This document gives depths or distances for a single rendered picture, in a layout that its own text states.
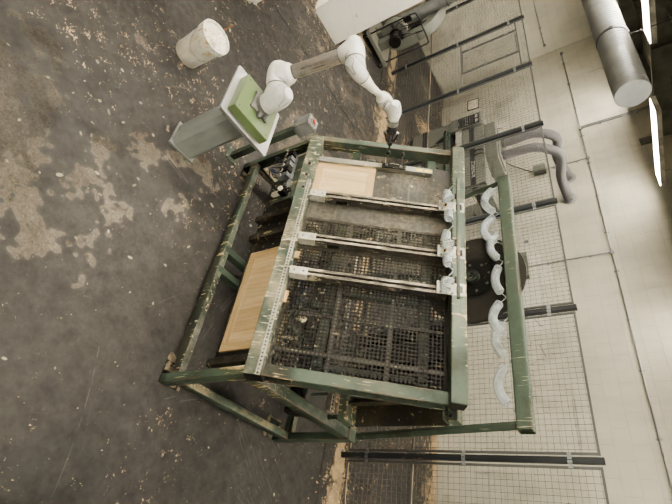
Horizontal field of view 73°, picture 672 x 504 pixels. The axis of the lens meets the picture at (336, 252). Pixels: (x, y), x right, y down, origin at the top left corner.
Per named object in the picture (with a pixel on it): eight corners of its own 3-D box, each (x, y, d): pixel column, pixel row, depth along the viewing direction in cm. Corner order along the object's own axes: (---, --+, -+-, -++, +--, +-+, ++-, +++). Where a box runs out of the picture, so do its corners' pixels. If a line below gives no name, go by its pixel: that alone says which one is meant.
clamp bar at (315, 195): (311, 193, 363) (310, 171, 344) (460, 212, 354) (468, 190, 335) (309, 202, 357) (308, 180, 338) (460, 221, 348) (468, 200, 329)
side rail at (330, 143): (324, 145, 407) (324, 135, 398) (448, 160, 398) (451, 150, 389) (323, 150, 403) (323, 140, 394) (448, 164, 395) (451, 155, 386)
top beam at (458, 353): (449, 154, 393) (452, 145, 385) (461, 156, 393) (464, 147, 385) (446, 408, 264) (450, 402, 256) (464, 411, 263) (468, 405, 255)
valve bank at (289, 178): (274, 150, 387) (297, 141, 375) (284, 162, 396) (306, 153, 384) (259, 192, 358) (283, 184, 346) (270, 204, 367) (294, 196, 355)
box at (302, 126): (293, 119, 389) (310, 112, 380) (301, 130, 397) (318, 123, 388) (290, 128, 382) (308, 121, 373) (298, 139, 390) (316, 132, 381)
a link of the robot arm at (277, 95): (258, 107, 325) (282, 96, 314) (259, 86, 331) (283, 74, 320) (273, 119, 338) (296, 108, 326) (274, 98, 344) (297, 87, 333)
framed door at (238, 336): (252, 254, 385) (251, 253, 383) (305, 241, 357) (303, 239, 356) (220, 353, 332) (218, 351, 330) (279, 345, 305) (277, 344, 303)
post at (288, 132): (231, 151, 426) (294, 124, 389) (235, 156, 430) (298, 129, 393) (229, 155, 423) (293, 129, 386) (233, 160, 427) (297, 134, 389)
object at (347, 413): (350, 330, 359) (454, 316, 317) (359, 338, 368) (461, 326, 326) (336, 420, 318) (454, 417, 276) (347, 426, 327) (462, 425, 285)
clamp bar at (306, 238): (300, 235, 338) (299, 214, 319) (461, 256, 329) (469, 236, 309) (297, 245, 332) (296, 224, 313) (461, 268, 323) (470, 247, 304)
